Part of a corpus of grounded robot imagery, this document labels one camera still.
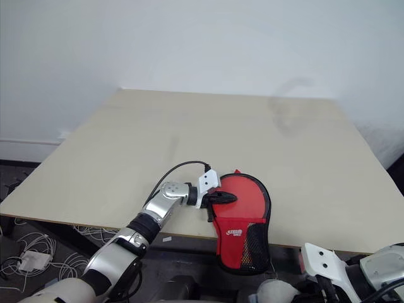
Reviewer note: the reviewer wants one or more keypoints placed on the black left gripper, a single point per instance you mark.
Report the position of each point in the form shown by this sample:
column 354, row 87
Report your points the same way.
column 210, row 210

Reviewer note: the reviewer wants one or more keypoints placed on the red and black paddle case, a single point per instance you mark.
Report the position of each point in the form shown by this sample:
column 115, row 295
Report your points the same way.
column 243, row 202

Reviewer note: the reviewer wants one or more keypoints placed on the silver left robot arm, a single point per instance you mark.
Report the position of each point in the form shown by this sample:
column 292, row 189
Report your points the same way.
column 120, row 252

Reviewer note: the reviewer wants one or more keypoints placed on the small white table label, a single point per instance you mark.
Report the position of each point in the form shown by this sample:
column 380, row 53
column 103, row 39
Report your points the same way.
column 167, row 239

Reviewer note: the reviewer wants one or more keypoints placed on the dark grey rounded shape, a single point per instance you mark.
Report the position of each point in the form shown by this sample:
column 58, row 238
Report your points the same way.
column 178, row 292
column 276, row 292

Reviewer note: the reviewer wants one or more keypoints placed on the white floor adapter box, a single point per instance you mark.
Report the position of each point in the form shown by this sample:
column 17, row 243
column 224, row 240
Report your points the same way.
column 34, row 260

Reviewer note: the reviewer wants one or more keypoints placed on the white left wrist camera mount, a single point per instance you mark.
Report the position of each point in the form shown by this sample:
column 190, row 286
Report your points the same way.
column 208, row 181

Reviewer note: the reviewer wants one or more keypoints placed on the black metal table frame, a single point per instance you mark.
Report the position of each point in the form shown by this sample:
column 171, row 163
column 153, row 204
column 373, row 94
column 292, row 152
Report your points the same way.
column 186, row 252

